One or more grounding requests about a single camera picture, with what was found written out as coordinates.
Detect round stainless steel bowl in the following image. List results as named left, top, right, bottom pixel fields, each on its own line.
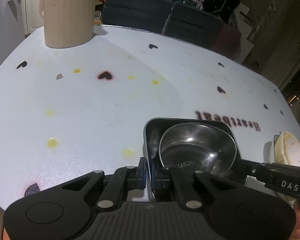
left=158, top=122, right=238, bottom=177

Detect large square steel container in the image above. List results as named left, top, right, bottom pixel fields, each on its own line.
left=143, top=118, right=247, bottom=199

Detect person's hand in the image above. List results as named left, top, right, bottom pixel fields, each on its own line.
left=290, top=200, right=300, bottom=240

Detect small floral ceramic bowl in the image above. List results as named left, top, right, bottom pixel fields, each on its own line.
left=274, top=131, right=300, bottom=167

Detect maroon armchair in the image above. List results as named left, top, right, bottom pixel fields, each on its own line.
left=209, top=24, right=241, bottom=60

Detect right dark blue chair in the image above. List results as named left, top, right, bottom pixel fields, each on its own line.
left=164, top=3, right=224, bottom=48

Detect dark blue chair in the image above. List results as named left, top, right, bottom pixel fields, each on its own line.
left=164, top=3, right=224, bottom=48
left=101, top=0, right=173, bottom=34

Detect left dark blue chair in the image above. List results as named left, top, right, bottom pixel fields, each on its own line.
left=101, top=0, right=173, bottom=34

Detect beige ribbed canister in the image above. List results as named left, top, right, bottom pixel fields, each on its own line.
left=39, top=0, right=96, bottom=49

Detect white kitchen cabinets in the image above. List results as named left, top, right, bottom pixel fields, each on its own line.
left=21, top=0, right=44, bottom=36

